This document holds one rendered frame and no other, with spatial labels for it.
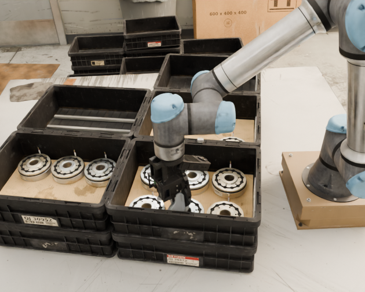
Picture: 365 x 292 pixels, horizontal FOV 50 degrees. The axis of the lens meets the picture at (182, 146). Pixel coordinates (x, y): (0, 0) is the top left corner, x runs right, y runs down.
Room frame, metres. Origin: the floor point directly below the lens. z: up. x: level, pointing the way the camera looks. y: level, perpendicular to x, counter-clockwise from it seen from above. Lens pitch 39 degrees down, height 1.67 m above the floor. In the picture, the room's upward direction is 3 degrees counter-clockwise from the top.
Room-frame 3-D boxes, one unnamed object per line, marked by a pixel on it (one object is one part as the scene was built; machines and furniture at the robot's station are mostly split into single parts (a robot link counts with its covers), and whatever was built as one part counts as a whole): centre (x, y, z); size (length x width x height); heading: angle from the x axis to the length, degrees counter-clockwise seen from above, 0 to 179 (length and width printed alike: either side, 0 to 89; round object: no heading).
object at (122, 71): (2.33, 0.18, 0.31); 0.40 x 0.30 x 0.34; 90
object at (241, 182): (0.85, -0.13, 0.86); 0.10 x 0.10 x 0.01
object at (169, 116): (0.76, 0.03, 1.15); 0.09 x 0.08 x 0.11; 90
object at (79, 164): (0.94, 0.37, 0.86); 0.10 x 0.10 x 0.01
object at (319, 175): (0.88, -0.47, 0.85); 0.15 x 0.15 x 0.10
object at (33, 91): (1.70, 0.74, 0.71); 0.22 x 0.19 x 0.01; 90
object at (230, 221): (0.80, -0.01, 0.92); 0.40 x 0.30 x 0.02; 80
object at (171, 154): (0.75, 0.03, 1.07); 0.08 x 0.08 x 0.05
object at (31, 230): (0.87, 0.38, 0.76); 0.40 x 0.30 x 0.12; 80
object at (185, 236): (0.80, -0.01, 0.87); 0.40 x 0.30 x 0.11; 80
